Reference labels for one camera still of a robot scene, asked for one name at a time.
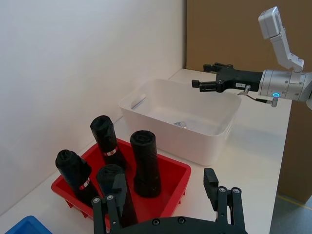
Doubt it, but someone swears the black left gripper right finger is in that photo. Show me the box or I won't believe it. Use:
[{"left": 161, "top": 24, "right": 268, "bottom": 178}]
[{"left": 203, "top": 168, "right": 247, "bottom": 231}]

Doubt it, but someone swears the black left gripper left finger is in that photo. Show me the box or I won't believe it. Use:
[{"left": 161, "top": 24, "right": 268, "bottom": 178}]
[{"left": 91, "top": 173, "right": 128, "bottom": 234}]

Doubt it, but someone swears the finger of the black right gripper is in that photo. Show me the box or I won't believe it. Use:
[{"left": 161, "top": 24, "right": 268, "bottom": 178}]
[
  {"left": 191, "top": 79, "right": 217, "bottom": 93},
  {"left": 203, "top": 62, "right": 233, "bottom": 74}
]

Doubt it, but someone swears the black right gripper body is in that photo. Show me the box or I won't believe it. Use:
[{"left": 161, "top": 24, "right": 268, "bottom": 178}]
[{"left": 215, "top": 65, "right": 265, "bottom": 94}]

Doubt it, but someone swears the brown cardboard panel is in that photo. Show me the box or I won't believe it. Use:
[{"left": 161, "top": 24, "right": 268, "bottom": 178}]
[{"left": 186, "top": 0, "right": 312, "bottom": 203}]

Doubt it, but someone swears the red plastic bin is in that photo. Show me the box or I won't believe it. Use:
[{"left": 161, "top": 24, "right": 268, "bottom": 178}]
[{"left": 51, "top": 138, "right": 192, "bottom": 230}]

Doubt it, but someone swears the white plastic bin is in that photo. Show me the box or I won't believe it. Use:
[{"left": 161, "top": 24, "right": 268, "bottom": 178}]
[{"left": 118, "top": 78, "right": 242, "bottom": 167}]

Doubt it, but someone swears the small clear plastic item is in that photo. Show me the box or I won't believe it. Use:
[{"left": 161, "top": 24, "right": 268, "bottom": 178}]
[{"left": 172, "top": 120, "right": 189, "bottom": 129}]

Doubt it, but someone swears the black bag roll with label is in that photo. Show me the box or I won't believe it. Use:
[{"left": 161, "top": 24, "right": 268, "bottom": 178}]
[
  {"left": 55, "top": 149, "right": 99, "bottom": 208},
  {"left": 90, "top": 115, "right": 128, "bottom": 169}
]

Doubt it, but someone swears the blue plastic bin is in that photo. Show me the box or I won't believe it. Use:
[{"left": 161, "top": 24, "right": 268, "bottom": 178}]
[{"left": 4, "top": 215, "right": 53, "bottom": 234}]

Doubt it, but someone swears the thin dark cable silver plug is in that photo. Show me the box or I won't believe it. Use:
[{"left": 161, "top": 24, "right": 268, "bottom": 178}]
[{"left": 237, "top": 84, "right": 280, "bottom": 107}]

